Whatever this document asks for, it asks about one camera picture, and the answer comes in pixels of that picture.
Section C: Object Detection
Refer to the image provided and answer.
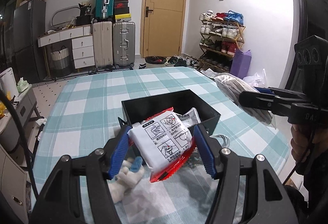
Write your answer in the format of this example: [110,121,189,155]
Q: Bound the white red packet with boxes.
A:
[128,107,201,183]

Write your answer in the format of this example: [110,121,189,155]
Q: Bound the wooden door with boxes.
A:
[140,0,186,58]

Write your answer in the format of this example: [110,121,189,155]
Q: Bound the yellow snack bag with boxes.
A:
[0,91,11,118]

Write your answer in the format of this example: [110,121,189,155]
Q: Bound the teal suitcase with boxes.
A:
[95,0,114,21]

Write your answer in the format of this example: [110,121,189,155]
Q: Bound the stacked shoe boxes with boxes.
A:
[114,0,132,22]

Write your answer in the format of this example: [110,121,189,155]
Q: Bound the white cable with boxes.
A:
[212,133,232,148]

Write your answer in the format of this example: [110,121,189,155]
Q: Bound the wooden shoe rack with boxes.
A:
[199,19,246,73]

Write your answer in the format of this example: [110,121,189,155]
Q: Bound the white drawer desk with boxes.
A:
[38,24,95,70]

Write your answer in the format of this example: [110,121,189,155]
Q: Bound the purple bag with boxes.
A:
[230,49,252,79]

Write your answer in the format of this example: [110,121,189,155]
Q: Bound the white plush bunny toy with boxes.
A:
[108,156,145,204]

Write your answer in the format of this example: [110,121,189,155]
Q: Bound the silver suitcase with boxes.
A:
[112,21,136,69]

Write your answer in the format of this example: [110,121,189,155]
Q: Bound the person's right hand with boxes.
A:
[291,124,327,162]

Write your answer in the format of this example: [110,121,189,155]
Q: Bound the dark grey refrigerator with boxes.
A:
[13,0,47,84]

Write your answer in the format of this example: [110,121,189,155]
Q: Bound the black bag on desk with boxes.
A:
[76,2,91,26]

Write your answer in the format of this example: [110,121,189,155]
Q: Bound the grey low cabinet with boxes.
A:
[0,84,42,153]

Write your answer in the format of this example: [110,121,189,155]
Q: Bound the beige suitcase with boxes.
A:
[92,21,113,68]

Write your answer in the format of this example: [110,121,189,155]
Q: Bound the black cable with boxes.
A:
[0,89,39,201]

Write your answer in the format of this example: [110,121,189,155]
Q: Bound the woven laundry basket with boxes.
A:
[51,46,72,78]

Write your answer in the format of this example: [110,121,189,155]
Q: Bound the black storage box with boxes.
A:
[117,89,222,138]

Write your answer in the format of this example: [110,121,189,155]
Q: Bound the teal checkered tablecloth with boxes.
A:
[33,67,290,223]

